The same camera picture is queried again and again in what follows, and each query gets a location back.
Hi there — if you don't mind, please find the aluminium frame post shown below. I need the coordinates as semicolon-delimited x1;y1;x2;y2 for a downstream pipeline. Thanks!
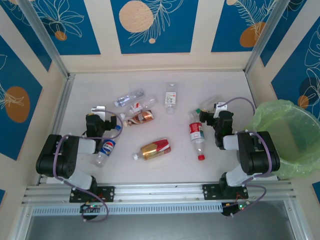
17;0;70;79
244;0;291;74

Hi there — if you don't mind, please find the small circuit board with LED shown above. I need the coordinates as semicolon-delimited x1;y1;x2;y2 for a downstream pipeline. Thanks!
221;201;251;217
79;203;101;214

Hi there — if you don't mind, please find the long aluminium base rail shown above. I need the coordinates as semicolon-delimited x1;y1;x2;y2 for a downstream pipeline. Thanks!
21;180;298;205

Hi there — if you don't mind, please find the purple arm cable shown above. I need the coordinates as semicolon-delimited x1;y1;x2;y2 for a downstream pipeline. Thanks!
217;96;273;218
53;109;124;223

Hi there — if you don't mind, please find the clear bluish water bottle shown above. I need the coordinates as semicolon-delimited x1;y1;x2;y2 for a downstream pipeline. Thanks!
113;89;146;108

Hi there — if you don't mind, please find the gold and red label bottle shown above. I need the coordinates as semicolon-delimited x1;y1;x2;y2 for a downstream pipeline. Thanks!
132;137;172;161

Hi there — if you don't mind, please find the clear bottle red-white label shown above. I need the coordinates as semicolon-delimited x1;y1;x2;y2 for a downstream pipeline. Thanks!
119;96;159;121

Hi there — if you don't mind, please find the red label red cap bottle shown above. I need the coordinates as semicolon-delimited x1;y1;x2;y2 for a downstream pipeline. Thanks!
189;116;207;161

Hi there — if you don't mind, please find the blue label cola bottle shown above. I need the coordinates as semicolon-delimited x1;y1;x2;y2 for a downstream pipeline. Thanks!
93;124;122;168

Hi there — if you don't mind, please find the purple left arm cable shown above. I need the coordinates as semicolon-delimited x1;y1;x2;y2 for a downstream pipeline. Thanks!
53;109;124;223

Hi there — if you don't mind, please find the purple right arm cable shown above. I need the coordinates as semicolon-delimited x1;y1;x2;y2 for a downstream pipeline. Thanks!
217;96;273;218

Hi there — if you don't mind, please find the clear bottle green label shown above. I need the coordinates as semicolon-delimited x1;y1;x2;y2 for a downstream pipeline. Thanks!
188;95;223;120

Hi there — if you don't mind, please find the grey slotted cable duct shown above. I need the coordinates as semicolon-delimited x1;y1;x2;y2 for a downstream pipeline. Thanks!
31;202;224;217

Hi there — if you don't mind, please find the square clear bottle white label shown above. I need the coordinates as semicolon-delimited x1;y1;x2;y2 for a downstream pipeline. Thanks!
163;82;180;115

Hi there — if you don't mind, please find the brown label plastic bottle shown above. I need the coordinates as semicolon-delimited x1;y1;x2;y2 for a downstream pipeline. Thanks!
123;109;154;127

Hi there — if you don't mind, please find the aluminium table side rail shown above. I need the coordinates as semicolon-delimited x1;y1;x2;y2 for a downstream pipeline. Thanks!
36;73;75;186
245;71;257;113

